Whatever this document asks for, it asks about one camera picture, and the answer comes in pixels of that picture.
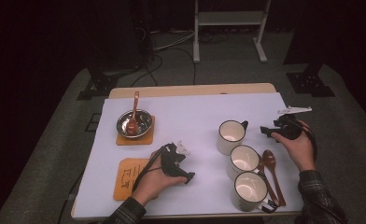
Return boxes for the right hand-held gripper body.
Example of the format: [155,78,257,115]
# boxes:
[273,105,314,141]

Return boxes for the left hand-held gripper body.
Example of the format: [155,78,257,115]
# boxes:
[160,140,192,176]

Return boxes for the orange printed coaster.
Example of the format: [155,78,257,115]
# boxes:
[115,115,156,147]
[113,157,161,202]

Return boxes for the white mug with dark rim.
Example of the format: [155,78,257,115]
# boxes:
[216,119,249,157]
[227,144,261,181]
[231,170,278,214]

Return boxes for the stainless steel bowl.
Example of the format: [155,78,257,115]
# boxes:
[116,109,154,139]

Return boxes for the red-brown wooden spoon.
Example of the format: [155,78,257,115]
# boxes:
[256,155,280,206]
[125,91,141,136]
[261,148,288,207]

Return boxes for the person's right hand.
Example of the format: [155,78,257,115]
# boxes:
[270,120,318,173]

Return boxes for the person's left hand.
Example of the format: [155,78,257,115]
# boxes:
[130,150,189,207]

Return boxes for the black stand base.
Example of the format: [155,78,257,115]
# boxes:
[285,60,336,98]
[76,69,120,101]

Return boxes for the wooden table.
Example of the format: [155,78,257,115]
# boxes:
[70,82,306,220]

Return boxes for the white metal stand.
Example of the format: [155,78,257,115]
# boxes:
[192,0,273,64]

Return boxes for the dark equipment tower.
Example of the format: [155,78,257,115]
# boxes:
[87,0,156,74]

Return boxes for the left hand-held gripper black cable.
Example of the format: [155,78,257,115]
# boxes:
[131,144,170,192]

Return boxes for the black floor cable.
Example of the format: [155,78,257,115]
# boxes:
[130,53,164,89]
[168,46,198,86]

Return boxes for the thin black hanging cable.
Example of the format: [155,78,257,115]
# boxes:
[57,169,86,224]

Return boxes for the grey floor cables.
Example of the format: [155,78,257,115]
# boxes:
[152,29,204,52]

